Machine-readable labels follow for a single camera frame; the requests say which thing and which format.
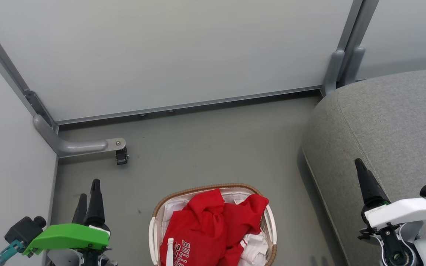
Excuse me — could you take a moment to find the white wicker-rimmed laundry basket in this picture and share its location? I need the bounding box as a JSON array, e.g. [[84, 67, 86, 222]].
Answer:
[[148, 183, 278, 266]]

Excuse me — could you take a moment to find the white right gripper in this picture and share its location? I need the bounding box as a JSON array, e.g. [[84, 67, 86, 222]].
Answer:
[[354, 158, 426, 266]]

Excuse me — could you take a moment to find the black caster wheel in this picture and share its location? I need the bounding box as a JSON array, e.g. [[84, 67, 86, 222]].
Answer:
[[115, 147, 129, 166]]

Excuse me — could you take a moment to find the grey partition corner post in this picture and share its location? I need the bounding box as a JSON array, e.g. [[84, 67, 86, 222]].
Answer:
[[0, 7, 59, 130]]

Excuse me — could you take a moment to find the grey partition double post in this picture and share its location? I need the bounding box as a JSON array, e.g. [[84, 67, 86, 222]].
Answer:
[[321, 0, 381, 98]]

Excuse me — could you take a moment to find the red and white jersey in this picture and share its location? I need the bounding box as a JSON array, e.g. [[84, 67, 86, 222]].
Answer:
[[160, 189, 270, 266]]

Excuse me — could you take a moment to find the grey fabric sofa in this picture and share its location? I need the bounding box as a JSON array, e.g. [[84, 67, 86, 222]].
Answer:
[[301, 66, 426, 266]]

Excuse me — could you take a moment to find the grey partition foot bracket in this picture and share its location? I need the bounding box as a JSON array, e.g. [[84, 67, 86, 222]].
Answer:
[[33, 114, 127, 158]]

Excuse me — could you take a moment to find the grey partition base rail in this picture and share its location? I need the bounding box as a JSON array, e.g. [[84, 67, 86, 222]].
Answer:
[[55, 85, 323, 125]]

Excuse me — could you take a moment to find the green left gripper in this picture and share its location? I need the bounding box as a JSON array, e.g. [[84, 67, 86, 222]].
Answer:
[[23, 179, 111, 266]]

